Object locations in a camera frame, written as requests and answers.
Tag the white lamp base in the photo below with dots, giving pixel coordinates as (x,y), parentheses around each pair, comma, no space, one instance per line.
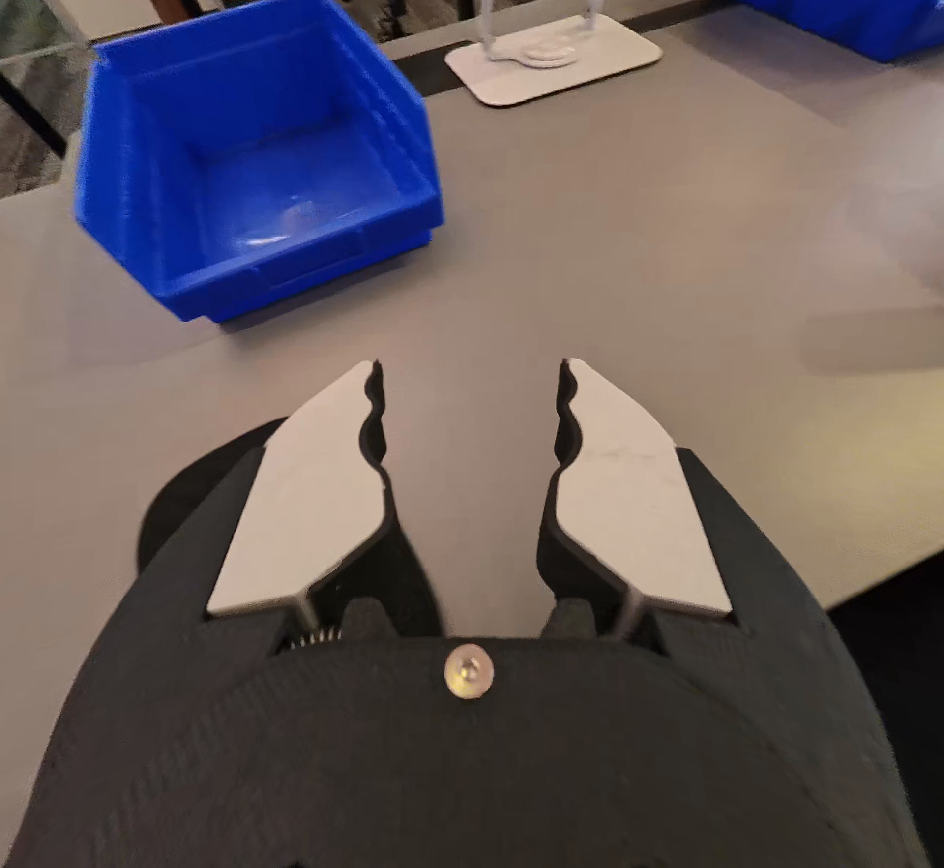
(553,68)

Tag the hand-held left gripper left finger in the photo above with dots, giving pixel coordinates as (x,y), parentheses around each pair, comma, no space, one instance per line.
(310,506)

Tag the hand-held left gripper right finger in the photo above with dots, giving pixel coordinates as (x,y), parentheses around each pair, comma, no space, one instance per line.
(627,506)

